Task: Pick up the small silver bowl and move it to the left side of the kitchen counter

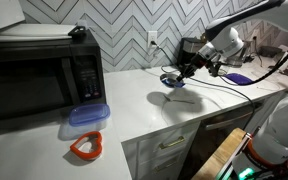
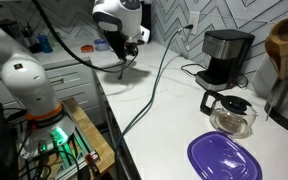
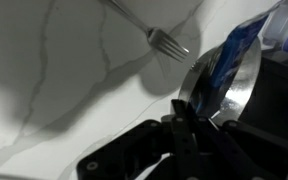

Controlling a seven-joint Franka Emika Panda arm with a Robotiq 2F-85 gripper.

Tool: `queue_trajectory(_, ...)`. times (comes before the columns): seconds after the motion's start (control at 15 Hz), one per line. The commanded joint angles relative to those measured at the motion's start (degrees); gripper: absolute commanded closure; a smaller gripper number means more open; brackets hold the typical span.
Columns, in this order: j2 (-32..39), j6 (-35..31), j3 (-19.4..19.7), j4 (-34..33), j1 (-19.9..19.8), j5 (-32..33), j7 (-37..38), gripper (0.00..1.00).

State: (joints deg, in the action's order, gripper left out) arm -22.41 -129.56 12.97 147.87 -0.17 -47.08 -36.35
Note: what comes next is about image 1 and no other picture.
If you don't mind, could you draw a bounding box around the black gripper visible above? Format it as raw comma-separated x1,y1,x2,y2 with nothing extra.
175,53,212,83

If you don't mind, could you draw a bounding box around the steel utensil holder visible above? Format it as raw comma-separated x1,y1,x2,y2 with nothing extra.
226,49,249,67

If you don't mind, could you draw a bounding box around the black coffee maker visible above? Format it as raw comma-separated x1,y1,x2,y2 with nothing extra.
177,36,207,68

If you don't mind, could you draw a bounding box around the silver utensil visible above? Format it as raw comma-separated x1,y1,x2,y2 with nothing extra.
162,93,196,105

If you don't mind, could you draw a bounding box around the clear container with blue lid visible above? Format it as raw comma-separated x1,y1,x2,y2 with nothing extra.
57,102,112,141

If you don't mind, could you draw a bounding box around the white paper towel roll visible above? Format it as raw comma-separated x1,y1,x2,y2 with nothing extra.
278,44,288,73

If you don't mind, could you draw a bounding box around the white wall outlet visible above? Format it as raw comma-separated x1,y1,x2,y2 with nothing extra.
146,30,159,51
252,29,261,43

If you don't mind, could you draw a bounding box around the white wall cabinet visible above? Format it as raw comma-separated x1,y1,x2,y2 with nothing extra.
0,0,26,36

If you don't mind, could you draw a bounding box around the white drawer cabinet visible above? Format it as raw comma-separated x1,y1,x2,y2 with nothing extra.
121,119,202,180

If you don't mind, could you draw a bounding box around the gold drawer handle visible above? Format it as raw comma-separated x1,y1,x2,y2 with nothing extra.
153,156,181,173
158,135,187,151

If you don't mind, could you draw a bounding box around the dark dishwasher with steel handle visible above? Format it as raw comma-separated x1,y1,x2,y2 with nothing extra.
178,93,287,180

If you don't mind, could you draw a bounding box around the small silver bowl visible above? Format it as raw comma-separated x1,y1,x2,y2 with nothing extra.
159,72,187,89

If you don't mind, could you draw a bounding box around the red heart cookie cutter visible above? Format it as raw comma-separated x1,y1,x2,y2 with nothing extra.
69,130,104,161

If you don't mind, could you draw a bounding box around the small black bracket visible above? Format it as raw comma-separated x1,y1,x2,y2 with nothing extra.
67,25,88,39

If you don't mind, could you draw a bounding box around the black appliance power cable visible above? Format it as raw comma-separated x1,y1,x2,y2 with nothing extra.
150,40,185,75

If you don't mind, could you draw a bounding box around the thin black camera cable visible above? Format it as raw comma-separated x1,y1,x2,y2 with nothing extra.
185,76,256,132

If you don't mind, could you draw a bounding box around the black microwave oven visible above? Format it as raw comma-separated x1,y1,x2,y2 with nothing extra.
0,29,107,123

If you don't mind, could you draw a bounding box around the white flat board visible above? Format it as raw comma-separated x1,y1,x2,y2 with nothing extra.
0,22,77,43

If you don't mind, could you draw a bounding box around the glass coffee carafe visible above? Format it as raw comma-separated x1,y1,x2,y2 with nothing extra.
216,65,231,78

